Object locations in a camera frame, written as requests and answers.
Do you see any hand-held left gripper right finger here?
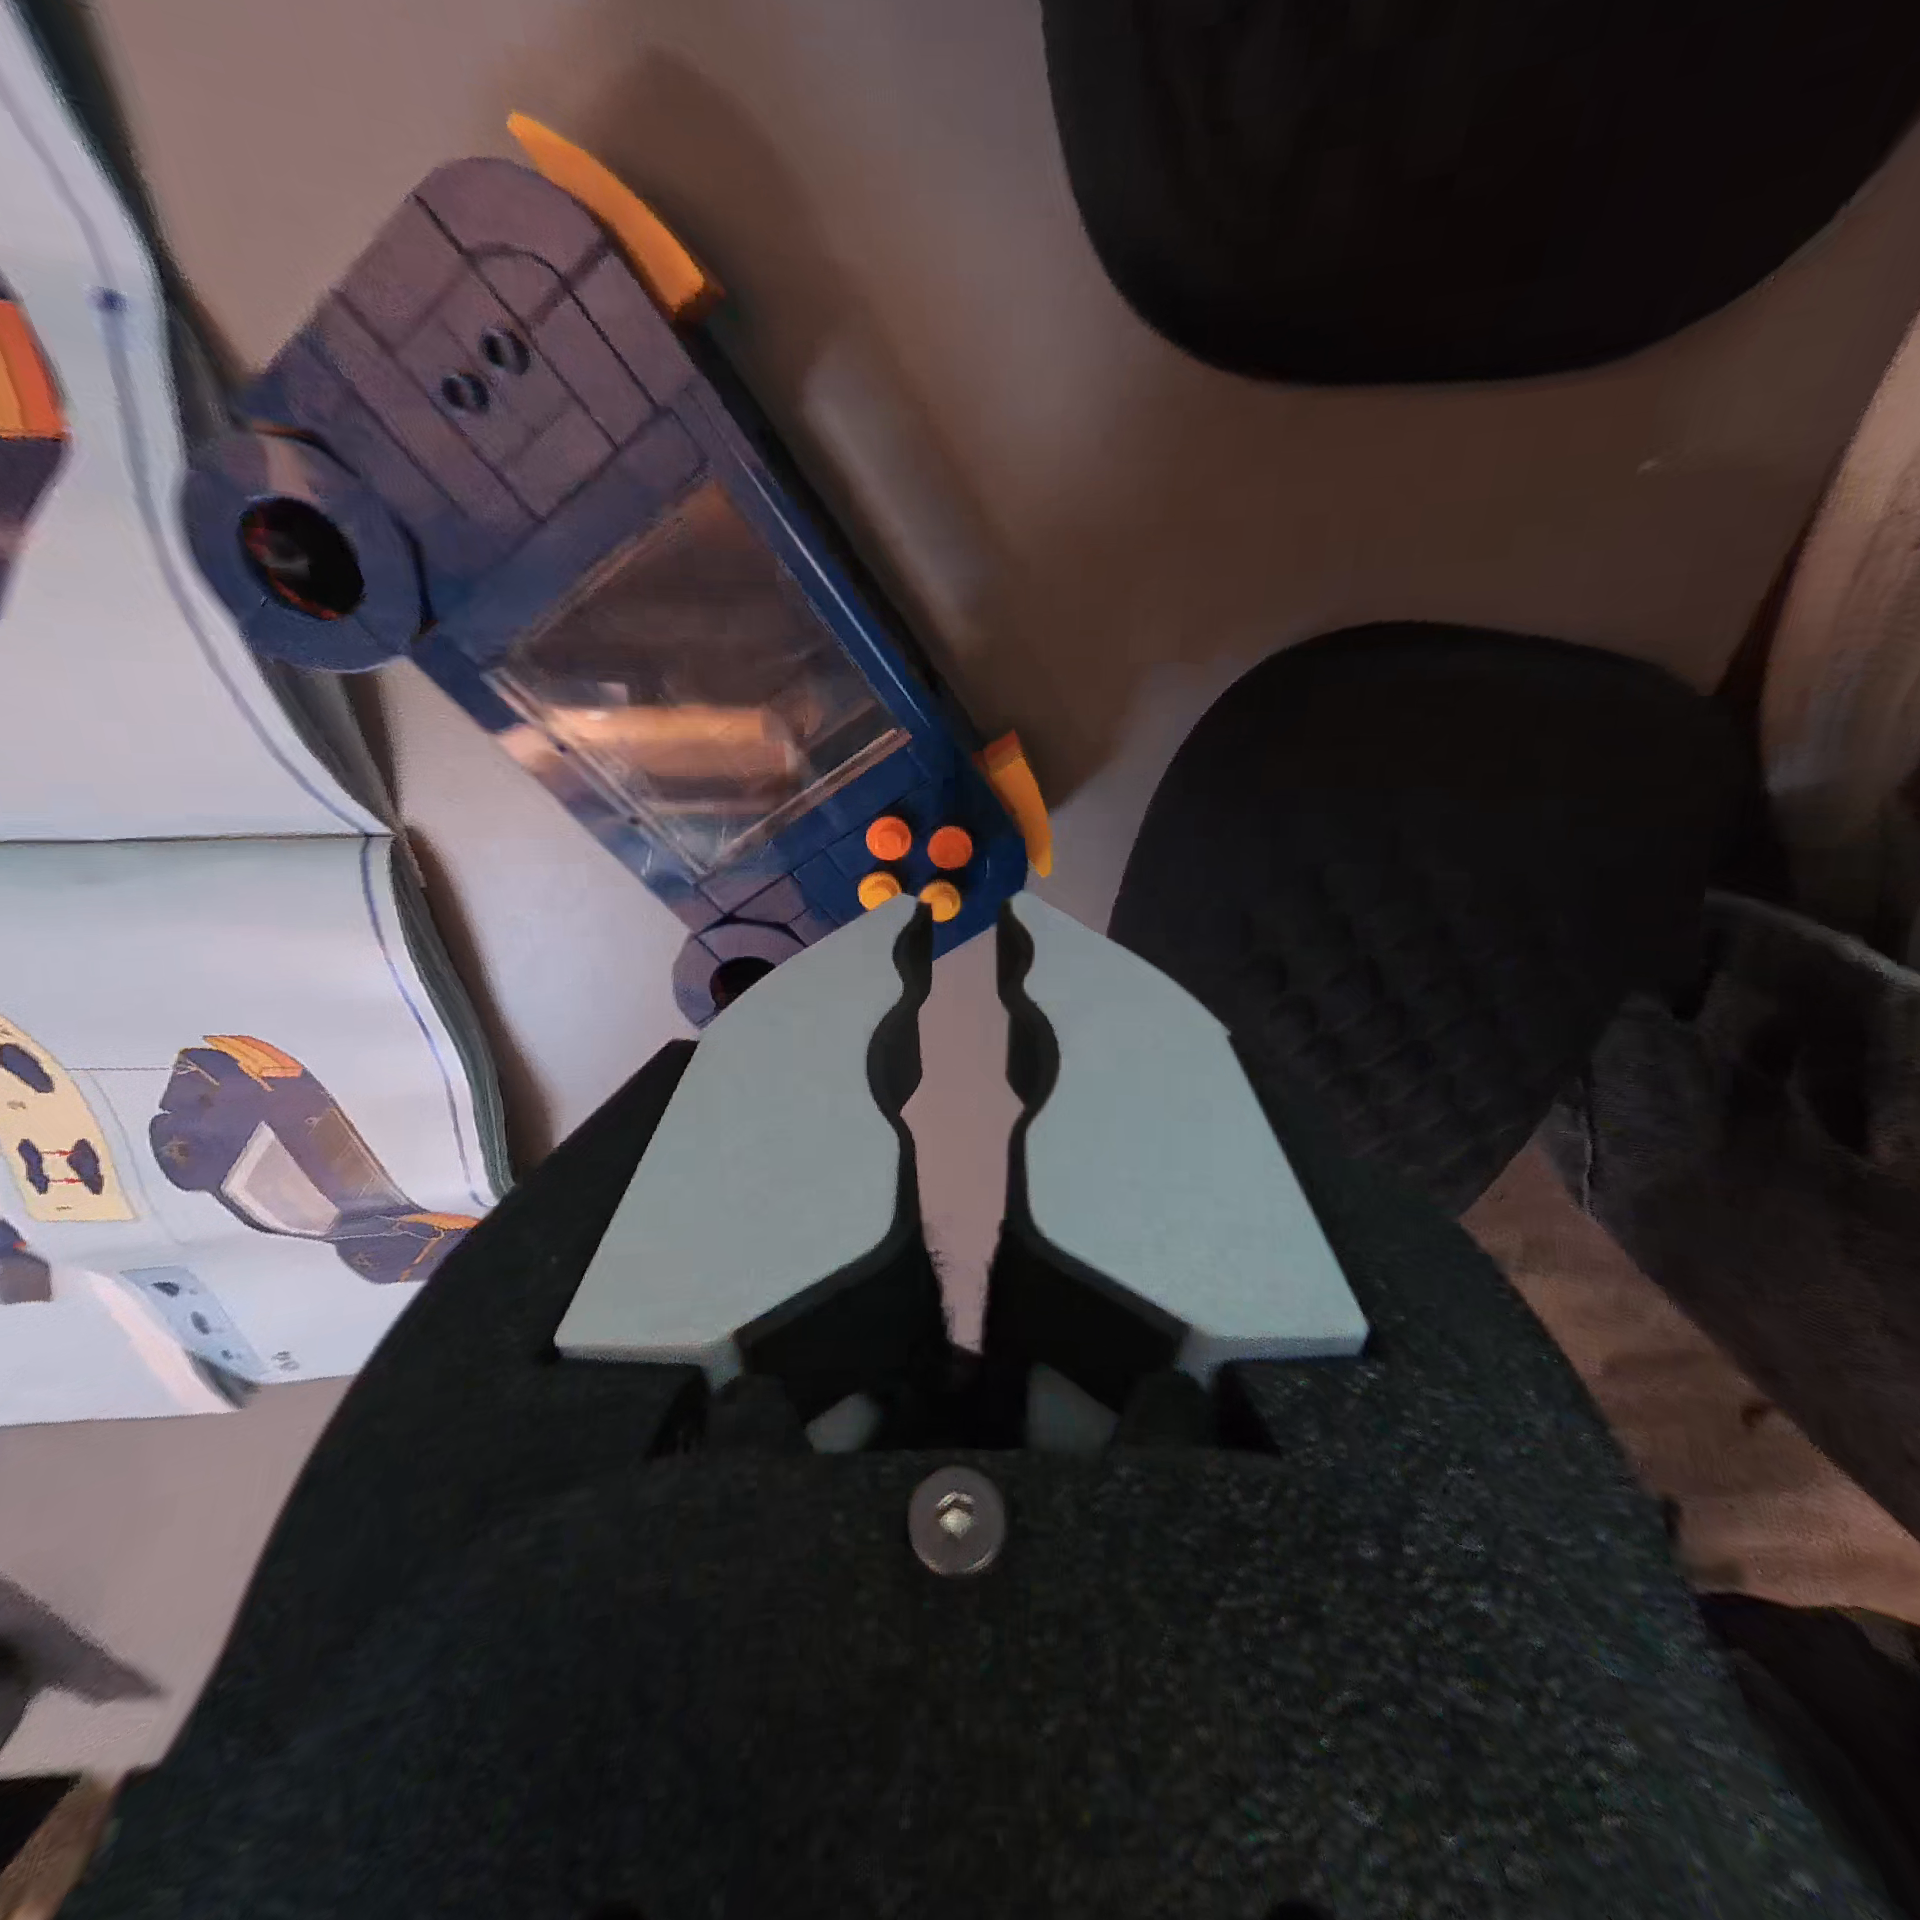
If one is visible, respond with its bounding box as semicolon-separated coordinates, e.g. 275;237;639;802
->
993;893;1370;1387

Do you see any instruction booklet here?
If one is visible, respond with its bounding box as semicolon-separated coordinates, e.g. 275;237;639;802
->
0;0;514;1427

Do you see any blue toy brick game console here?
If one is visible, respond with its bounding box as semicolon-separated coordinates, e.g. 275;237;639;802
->
178;111;1054;1030

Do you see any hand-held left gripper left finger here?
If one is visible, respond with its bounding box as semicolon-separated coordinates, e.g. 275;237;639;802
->
551;895;941;1387

